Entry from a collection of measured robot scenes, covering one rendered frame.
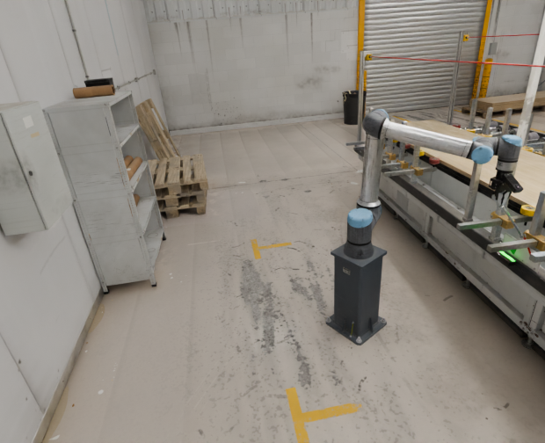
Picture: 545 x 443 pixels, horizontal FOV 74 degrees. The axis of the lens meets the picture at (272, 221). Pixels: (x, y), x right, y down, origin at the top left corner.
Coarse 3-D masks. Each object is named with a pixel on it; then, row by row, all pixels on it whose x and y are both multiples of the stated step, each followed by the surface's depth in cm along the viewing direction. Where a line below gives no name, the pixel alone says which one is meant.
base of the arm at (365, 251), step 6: (348, 246) 225; (354, 246) 222; (360, 246) 220; (366, 246) 221; (372, 246) 225; (348, 252) 225; (354, 252) 222; (360, 252) 222; (366, 252) 221; (372, 252) 224; (354, 258) 223; (360, 258) 222
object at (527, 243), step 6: (522, 240) 180; (528, 240) 180; (534, 240) 179; (492, 246) 177; (498, 246) 177; (504, 246) 177; (510, 246) 178; (516, 246) 178; (522, 246) 179; (528, 246) 179; (534, 246) 180
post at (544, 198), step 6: (540, 192) 175; (540, 198) 175; (540, 204) 175; (540, 210) 176; (534, 216) 179; (540, 216) 177; (534, 222) 180; (540, 222) 178; (534, 228) 180; (540, 228) 180; (534, 234) 181; (540, 234) 181
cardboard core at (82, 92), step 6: (78, 90) 287; (84, 90) 288; (90, 90) 288; (96, 90) 289; (102, 90) 289; (108, 90) 290; (78, 96) 289; (84, 96) 290; (90, 96) 291; (96, 96) 292
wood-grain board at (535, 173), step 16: (432, 128) 383; (448, 128) 378; (448, 160) 286; (464, 160) 284; (496, 160) 278; (528, 160) 273; (544, 160) 270; (480, 176) 251; (528, 176) 245; (544, 176) 243; (512, 192) 222; (528, 192) 221
